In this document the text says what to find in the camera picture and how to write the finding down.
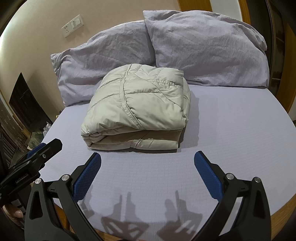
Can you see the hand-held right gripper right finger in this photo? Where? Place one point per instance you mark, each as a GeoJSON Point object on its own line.
{"type": "Point", "coordinates": [208, 176]}

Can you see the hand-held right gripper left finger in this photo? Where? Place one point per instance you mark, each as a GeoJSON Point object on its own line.
{"type": "Point", "coordinates": [89, 176]}

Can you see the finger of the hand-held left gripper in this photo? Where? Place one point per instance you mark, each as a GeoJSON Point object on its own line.
{"type": "Point", "coordinates": [50, 148]}
{"type": "Point", "coordinates": [34, 150]}

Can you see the light puffer jacket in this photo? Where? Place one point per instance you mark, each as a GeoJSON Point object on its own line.
{"type": "Point", "coordinates": [138, 104]}

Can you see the person's left hand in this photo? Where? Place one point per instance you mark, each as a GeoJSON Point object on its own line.
{"type": "Point", "coordinates": [17, 212]}

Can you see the glass side table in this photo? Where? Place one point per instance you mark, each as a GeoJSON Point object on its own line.
{"type": "Point", "coordinates": [34, 139]}

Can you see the small shiny clutter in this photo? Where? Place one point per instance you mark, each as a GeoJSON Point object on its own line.
{"type": "Point", "coordinates": [47, 128]}

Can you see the dark patterned panel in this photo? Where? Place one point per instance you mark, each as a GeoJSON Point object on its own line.
{"type": "Point", "coordinates": [9, 139]}

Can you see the bed with lilac sheet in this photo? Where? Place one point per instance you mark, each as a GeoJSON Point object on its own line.
{"type": "Point", "coordinates": [231, 139]}

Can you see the lilac pillow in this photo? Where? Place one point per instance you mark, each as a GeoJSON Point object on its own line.
{"type": "Point", "coordinates": [104, 53]}
{"type": "Point", "coordinates": [208, 46]}

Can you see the wooden shelf unit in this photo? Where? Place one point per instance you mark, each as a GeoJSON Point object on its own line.
{"type": "Point", "coordinates": [284, 69]}

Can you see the white wall switch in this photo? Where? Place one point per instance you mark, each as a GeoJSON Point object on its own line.
{"type": "Point", "coordinates": [76, 21]}

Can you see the wooden door frame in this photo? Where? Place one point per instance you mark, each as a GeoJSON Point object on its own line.
{"type": "Point", "coordinates": [245, 11]}

